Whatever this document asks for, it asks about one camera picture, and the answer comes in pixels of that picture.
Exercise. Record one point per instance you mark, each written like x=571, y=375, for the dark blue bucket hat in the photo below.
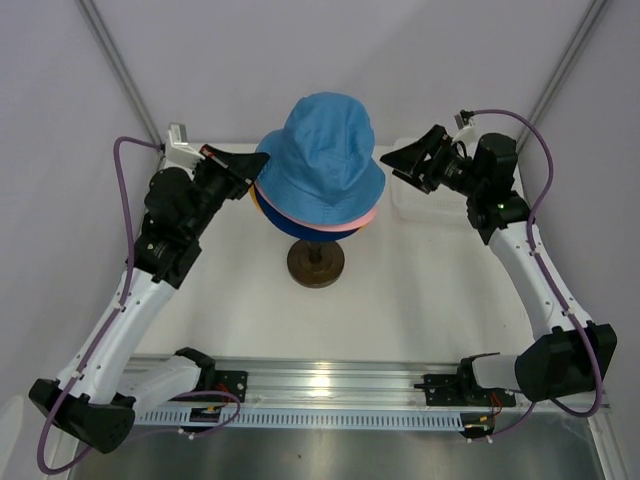
x=298, y=231

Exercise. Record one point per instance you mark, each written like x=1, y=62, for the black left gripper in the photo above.
x=238, y=170

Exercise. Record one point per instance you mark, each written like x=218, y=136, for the aluminium frame post right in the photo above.
x=568, y=59

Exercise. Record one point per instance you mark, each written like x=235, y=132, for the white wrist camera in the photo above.
x=178, y=150
x=466, y=133

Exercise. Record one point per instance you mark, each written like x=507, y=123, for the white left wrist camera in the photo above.
x=178, y=150

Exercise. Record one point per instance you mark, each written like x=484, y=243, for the aluminium frame post left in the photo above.
x=115, y=61

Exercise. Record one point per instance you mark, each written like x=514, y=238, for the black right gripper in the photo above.
x=437, y=144

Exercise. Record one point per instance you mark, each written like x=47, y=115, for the aluminium frame post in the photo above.
x=115, y=61
x=568, y=59

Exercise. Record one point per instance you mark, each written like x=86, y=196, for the white plastic basket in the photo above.
x=435, y=200

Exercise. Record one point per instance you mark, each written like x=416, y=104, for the aluminium mounting rail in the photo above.
x=345, y=385

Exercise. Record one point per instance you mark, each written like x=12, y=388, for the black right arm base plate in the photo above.
x=453, y=390

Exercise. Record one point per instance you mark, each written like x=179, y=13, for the brown round hat stand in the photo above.
x=315, y=264

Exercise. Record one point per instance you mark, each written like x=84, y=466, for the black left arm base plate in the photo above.
x=231, y=381

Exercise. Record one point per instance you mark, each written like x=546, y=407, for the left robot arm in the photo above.
x=92, y=399

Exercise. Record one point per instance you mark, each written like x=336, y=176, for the yellow bucket hat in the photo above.
x=255, y=200

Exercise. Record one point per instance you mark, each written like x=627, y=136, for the light blue bucket hat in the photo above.
x=321, y=169

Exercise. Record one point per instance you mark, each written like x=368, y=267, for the pink bucket hat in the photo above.
x=360, y=222

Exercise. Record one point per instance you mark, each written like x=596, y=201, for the white slotted cable duct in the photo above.
x=192, y=417

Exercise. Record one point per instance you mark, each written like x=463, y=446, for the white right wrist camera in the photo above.
x=466, y=133

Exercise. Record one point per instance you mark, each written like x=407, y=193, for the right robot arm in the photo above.
x=570, y=353

